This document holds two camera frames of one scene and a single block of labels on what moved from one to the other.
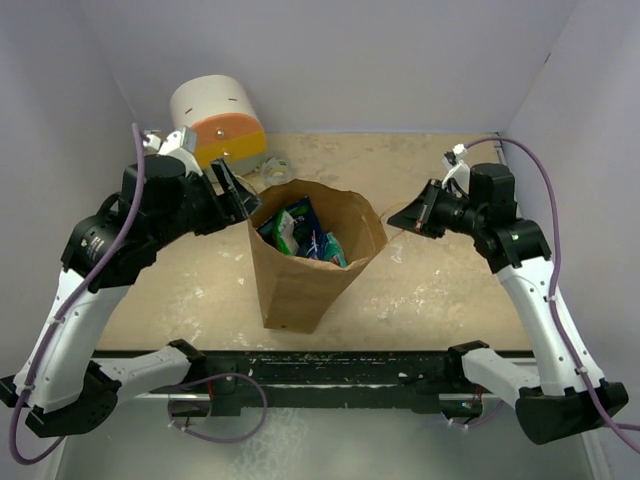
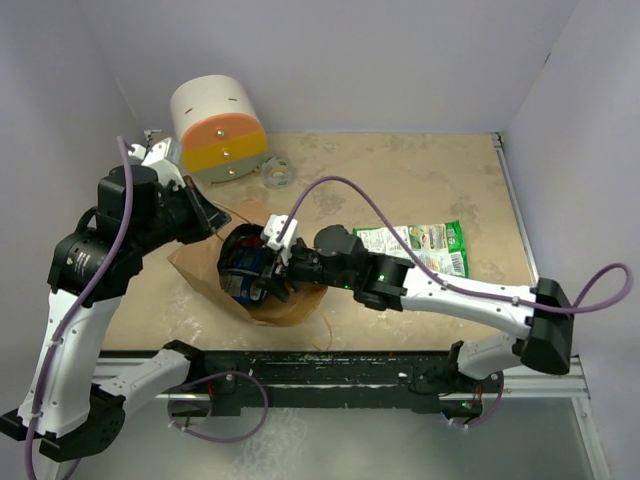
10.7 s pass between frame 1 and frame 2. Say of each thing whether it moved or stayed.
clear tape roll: stayed
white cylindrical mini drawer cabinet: stayed
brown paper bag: moved
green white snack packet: moved
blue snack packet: moved
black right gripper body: moved
